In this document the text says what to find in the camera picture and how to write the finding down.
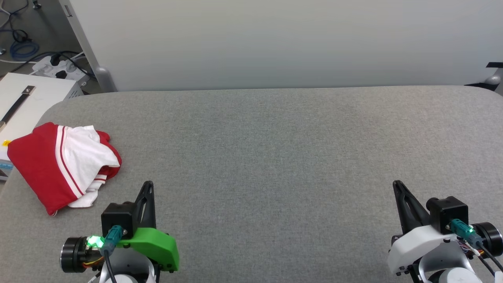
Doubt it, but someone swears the teal-plug camera cable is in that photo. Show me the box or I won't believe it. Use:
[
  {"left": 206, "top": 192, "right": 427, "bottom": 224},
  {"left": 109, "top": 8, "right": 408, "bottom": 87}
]
[
  {"left": 448, "top": 219, "right": 503, "bottom": 272},
  {"left": 101, "top": 225, "right": 127, "bottom": 283}
]

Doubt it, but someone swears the teal-plug left camera cable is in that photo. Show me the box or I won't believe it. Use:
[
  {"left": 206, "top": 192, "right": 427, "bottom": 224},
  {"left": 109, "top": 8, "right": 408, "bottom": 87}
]
[{"left": 101, "top": 225, "right": 127, "bottom": 283}]

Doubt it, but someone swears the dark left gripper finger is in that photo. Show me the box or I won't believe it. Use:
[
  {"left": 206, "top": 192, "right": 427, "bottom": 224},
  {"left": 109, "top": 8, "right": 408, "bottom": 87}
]
[
  {"left": 135, "top": 182, "right": 148, "bottom": 232},
  {"left": 145, "top": 181, "right": 156, "bottom": 230}
]

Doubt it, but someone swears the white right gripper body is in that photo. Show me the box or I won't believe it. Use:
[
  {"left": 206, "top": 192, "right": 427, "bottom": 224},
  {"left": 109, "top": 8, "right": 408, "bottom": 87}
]
[{"left": 387, "top": 225, "right": 458, "bottom": 274}]

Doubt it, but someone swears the white partition panel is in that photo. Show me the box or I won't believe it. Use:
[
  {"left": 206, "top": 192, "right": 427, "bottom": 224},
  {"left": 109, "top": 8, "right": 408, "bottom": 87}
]
[{"left": 59, "top": 0, "right": 503, "bottom": 93}]

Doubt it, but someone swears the red and white shirt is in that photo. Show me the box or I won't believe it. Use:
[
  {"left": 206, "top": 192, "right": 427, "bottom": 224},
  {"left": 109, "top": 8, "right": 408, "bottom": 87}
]
[{"left": 7, "top": 122, "right": 122, "bottom": 217}]

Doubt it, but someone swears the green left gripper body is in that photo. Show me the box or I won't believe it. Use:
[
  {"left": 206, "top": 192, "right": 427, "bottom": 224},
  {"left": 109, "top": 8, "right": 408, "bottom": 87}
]
[{"left": 117, "top": 227, "right": 180, "bottom": 272}]

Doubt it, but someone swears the grey fabric sofa cushion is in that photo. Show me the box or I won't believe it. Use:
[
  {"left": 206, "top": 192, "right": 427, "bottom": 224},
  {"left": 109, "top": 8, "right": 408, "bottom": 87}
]
[{"left": 0, "top": 86, "right": 503, "bottom": 283}]

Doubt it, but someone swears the teal-plug right camera cable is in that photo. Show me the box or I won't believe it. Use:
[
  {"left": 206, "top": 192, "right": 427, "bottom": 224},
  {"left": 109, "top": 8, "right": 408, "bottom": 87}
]
[{"left": 448, "top": 219, "right": 503, "bottom": 272}]

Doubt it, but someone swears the blue coiled cable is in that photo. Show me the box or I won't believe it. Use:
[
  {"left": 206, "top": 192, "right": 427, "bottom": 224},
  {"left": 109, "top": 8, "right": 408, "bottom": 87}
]
[{"left": 10, "top": 39, "right": 40, "bottom": 60}]

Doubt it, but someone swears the white metal equipment box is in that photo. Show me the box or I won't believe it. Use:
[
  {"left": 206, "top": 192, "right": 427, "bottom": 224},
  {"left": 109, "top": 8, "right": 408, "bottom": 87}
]
[{"left": 0, "top": 73, "right": 85, "bottom": 181}]

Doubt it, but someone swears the black coiled cable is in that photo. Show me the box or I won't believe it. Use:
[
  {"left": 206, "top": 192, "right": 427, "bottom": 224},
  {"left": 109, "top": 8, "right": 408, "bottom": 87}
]
[{"left": 12, "top": 29, "right": 33, "bottom": 44}]

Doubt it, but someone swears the grey rounded partition foot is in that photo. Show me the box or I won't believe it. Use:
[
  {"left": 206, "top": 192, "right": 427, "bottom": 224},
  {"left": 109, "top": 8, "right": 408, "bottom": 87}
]
[{"left": 94, "top": 66, "right": 118, "bottom": 93}]

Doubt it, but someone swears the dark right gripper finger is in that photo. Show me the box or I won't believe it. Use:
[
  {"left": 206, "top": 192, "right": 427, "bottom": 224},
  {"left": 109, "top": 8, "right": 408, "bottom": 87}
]
[
  {"left": 402, "top": 185, "right": 431, "bottom": 230},
  {"left": 393, "top": 181, "right": 415, "bottom": 235}
]

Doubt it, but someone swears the black strap box handle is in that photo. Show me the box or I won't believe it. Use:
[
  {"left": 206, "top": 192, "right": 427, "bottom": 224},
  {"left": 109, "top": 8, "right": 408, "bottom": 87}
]
[{"left": 0, "top": 86, "right": 37, "bottom": 131}]

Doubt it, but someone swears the white power strip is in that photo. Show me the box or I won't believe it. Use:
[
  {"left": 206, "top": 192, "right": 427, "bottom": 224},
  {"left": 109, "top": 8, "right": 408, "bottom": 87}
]
[{"left": 31, "top": 55, "right": 90, "bottom": 86}]

